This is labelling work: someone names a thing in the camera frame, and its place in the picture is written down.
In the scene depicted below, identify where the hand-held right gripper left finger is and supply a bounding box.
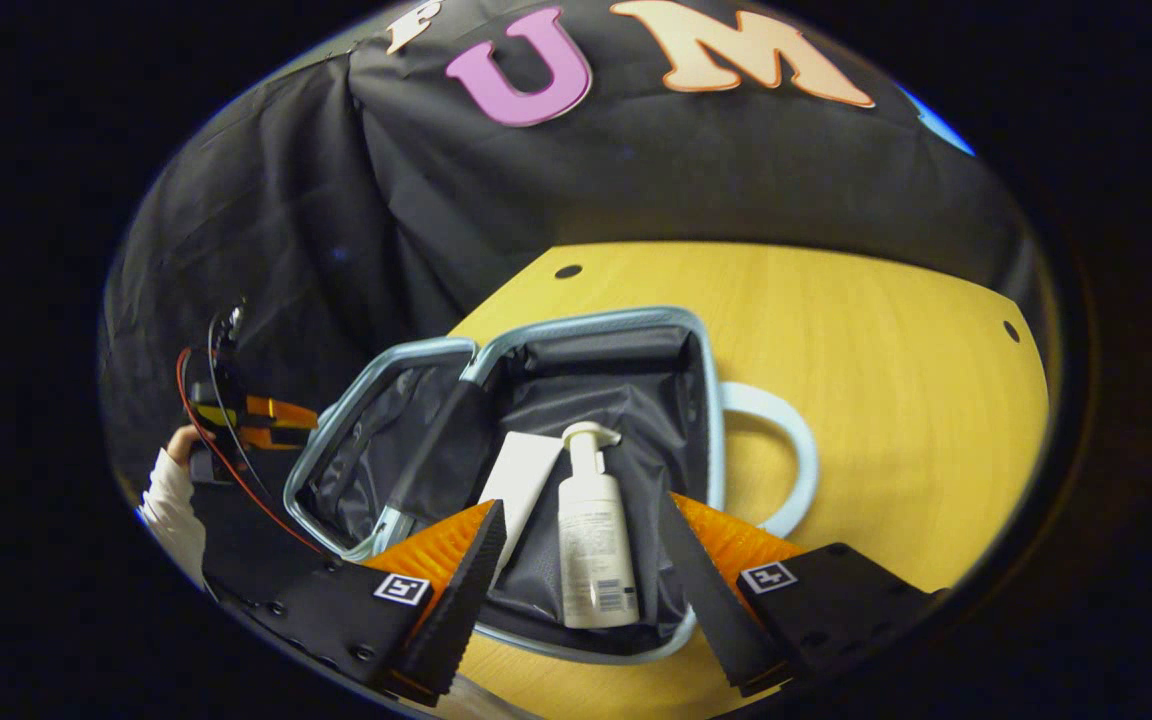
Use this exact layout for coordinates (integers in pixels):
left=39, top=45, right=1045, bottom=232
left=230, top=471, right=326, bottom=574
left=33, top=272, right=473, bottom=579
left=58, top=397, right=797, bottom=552
left=234, top=498, right=508, bottom=706

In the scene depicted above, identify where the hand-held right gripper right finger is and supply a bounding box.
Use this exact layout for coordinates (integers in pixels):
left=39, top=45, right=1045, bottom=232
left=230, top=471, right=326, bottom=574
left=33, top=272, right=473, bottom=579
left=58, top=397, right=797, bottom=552
left=656, top=490, right=940, bottom=698

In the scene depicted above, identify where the white pump bottle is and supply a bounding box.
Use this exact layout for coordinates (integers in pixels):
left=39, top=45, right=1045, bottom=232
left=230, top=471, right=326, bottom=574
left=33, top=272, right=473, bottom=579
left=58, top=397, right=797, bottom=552
left=557, top=421, right=641, bottom=630

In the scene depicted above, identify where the white tube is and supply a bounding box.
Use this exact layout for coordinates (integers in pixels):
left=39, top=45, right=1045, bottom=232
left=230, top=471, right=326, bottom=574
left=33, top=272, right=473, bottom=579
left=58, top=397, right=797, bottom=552
left=476, top=431, right=566, bottom=583

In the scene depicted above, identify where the light blue suitcase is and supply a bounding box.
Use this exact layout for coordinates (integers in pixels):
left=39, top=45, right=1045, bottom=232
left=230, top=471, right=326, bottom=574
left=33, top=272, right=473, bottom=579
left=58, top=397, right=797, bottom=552
left=283, top=306, right=821, bottom=667

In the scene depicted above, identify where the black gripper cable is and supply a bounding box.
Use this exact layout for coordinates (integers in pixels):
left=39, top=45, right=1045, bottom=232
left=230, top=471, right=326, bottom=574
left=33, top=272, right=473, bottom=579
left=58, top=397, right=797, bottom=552
left=174, top=300, right=329, bottom=557

